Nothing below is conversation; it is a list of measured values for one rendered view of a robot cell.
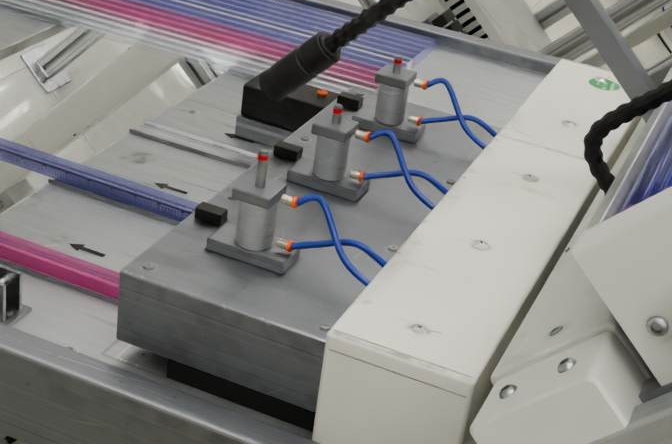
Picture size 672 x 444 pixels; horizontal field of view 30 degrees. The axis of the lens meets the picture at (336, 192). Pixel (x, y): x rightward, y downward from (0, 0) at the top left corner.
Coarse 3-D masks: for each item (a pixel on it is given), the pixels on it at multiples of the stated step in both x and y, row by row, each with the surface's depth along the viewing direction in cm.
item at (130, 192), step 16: (0, 144) 93; (16, 144) 93; (16, 160) 92; (32, 160) 92; (48, 160) 91; (64, 160) 92; (64, 176) 91; (80, 176) 90; (96, 176) 90; (112, 176) 90; (96, 192) 90; (112, 192) 90; (128, 192) 89; (144, 192) 89; (160, 192) 89; (144, 208) 89; (160, 208) 88; (176, 208) 88; (192, 208) 88
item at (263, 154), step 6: (264, 150) 71; (258, 156) 71; (264, 156) 70; (258, 162) 71; (264, 162) 71; (258, 168) 71; (264, 168) 71; (258, 174) 71; (264, 174) 71; (258, 180) 71; (264, 180) 71; (258, 186) 71; (264, 186) 72
